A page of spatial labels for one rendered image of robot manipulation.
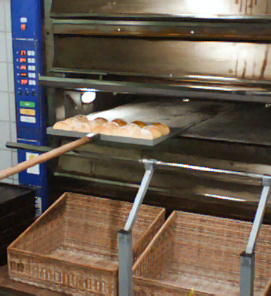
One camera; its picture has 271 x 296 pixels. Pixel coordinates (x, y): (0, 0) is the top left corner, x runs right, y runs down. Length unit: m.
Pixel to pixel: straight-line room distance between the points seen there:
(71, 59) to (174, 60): 0.53
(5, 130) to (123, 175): 0.71
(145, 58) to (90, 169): 0.63
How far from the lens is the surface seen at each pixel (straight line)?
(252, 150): 2.89
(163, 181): 3.08
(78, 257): 3.26
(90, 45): 3.18
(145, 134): 2.91
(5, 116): 3.51
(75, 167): 3.31
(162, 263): 3.02
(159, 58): 2.99
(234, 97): 2.72
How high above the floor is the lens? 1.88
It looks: 12 degrees down
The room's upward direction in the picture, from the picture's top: 1 degrees counter-clockwise
